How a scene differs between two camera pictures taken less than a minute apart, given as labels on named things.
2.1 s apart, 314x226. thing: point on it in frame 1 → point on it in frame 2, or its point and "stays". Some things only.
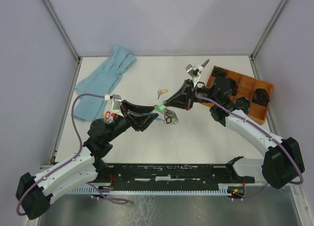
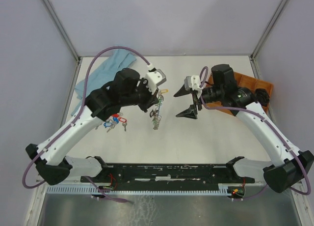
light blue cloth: x=89 y=107 stays
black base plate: x=174 y=174 stays
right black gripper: x=184 y=98 → x=192 y=112
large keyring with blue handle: x=170 y=117 → x=155 y=113
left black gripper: x=135 y=115 → x=152 y=99
